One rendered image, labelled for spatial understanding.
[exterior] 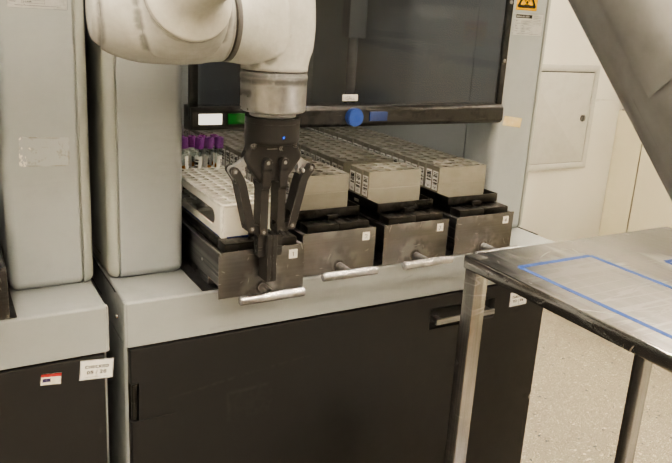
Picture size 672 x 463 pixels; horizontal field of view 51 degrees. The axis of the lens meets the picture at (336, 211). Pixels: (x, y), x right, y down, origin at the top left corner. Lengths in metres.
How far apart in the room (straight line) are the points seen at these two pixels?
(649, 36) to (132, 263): 0.91
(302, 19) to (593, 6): 0.63
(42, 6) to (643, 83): 0.84
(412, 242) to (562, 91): 2.01
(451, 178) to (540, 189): 1.87
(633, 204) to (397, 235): 2.31
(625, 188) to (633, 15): 3.13
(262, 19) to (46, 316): 0.48
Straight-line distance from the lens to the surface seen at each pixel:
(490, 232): 1.32
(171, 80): 1.06
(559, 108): 3.15
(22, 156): 1.04
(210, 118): 1.06
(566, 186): 3.29
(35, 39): 1.02
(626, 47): 0.30
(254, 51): 0.90
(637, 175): 3.38
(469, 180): 1.35
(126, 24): 0.82
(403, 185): 1.26
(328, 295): 1.15
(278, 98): 0.92
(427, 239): 1.23
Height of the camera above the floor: 1.13
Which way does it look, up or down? 15 degrees down
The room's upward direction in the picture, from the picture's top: 3 degrees clockwise
